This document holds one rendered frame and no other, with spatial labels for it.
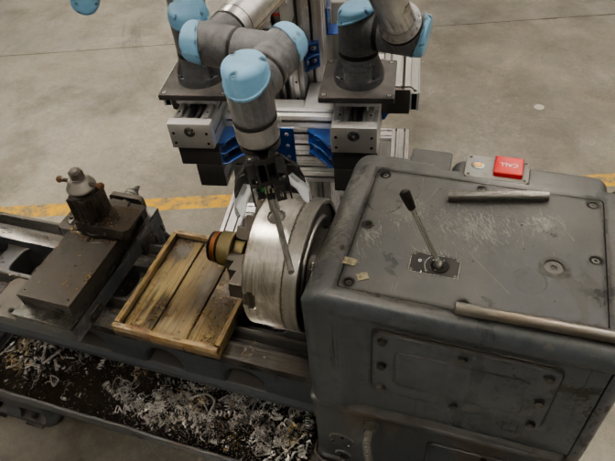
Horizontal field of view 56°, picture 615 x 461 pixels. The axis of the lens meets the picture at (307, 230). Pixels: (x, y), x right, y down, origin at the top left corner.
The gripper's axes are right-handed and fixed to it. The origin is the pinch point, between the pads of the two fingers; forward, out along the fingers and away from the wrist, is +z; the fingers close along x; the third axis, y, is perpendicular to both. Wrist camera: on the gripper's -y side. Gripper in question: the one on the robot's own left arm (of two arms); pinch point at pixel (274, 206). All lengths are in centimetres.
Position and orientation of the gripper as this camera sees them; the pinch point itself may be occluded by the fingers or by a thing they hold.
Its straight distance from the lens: 115.9
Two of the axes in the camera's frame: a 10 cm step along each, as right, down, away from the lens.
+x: 9.7, -2.3, 0.6
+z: 1.0, 6.3, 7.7
